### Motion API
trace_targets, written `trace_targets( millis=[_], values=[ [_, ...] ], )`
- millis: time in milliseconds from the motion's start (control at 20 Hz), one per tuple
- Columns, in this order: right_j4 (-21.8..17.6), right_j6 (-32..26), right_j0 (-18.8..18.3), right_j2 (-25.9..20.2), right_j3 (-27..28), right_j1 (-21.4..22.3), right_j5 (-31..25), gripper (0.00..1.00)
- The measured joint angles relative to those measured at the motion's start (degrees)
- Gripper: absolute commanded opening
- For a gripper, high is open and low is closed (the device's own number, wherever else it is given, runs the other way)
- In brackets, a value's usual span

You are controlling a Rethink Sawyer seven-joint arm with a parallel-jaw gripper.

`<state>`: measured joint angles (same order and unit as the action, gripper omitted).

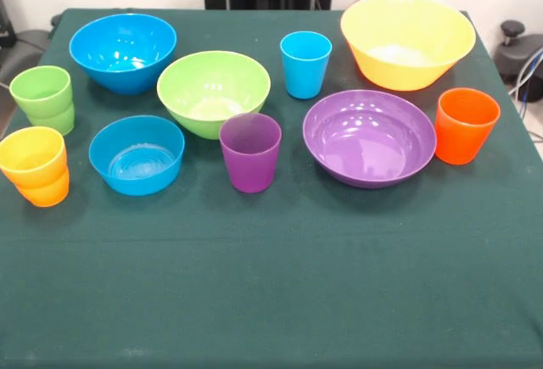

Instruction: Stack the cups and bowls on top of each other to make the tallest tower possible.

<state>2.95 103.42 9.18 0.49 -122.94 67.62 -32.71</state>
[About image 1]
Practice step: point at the yellow bowl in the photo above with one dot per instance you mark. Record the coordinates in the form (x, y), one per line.
(403, 72)

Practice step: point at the purple cup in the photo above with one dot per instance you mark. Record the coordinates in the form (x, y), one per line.
(250, 165)

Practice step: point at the blue cup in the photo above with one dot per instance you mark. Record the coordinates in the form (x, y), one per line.
(305, 76)

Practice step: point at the green bowl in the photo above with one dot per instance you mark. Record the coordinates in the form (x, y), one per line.
(212, 89)

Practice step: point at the purple bowl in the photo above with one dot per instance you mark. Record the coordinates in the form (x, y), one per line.
(369, 148)

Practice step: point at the dark green table cloth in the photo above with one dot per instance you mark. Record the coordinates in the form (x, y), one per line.
(271, 280)

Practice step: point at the small blue bowl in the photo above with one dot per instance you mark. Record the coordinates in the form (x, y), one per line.
(136, 182)

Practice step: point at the large blue bowl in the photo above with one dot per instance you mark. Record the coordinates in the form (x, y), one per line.
(123, 70)

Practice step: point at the red-orange cup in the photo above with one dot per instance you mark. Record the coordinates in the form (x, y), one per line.
(464, 140)

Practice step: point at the green cup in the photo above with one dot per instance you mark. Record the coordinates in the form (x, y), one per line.
(57, 125)
(40, 102)

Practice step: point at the orange cup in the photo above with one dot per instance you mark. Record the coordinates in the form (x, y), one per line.
(44, 197)

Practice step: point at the yellow cup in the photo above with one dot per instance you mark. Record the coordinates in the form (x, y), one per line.
(31, 171)

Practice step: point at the black table clamp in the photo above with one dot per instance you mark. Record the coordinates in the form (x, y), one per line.
(55, 20)

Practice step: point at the black stand with knob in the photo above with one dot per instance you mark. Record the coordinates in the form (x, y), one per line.
(513, 29)

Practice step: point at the dark equipment box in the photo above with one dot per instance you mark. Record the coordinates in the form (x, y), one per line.
(5, 25)

